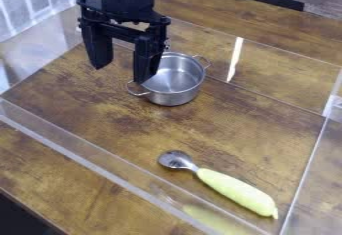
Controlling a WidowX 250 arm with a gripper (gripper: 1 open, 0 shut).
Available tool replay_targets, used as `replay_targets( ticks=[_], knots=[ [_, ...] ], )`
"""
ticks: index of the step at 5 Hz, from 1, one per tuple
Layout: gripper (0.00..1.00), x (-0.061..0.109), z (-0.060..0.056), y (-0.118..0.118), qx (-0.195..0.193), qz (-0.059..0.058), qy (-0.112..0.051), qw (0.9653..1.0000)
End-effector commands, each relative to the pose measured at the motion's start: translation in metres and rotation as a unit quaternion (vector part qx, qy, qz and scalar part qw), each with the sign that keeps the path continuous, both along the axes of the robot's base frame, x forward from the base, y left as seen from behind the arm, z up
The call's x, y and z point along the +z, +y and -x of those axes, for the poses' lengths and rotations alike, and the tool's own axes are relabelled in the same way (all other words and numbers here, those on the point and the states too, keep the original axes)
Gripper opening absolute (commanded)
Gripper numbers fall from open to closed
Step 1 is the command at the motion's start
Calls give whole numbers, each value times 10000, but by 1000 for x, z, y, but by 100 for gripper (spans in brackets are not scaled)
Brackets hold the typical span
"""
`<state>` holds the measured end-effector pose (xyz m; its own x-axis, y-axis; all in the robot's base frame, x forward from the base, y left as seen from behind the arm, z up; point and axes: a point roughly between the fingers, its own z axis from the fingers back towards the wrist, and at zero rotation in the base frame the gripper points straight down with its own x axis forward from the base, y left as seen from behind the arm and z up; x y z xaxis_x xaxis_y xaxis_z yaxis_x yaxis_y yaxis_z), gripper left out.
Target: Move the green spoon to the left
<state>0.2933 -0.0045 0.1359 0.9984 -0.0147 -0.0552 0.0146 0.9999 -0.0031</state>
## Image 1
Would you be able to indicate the small steel pot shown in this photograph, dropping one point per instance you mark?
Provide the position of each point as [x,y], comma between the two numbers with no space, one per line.
[173,86]

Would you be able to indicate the green handled metal spoon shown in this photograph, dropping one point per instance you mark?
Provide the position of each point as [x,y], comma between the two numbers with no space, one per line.
[236,190]

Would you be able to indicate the clear acrylic enclosure panel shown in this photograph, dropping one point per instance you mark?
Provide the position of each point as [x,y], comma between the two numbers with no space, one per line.
[172,199]

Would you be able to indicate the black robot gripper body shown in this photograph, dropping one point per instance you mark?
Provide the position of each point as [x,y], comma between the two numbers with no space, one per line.
[99,12]

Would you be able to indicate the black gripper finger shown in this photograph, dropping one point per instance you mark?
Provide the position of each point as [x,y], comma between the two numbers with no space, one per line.
[147,55]
[97,45]

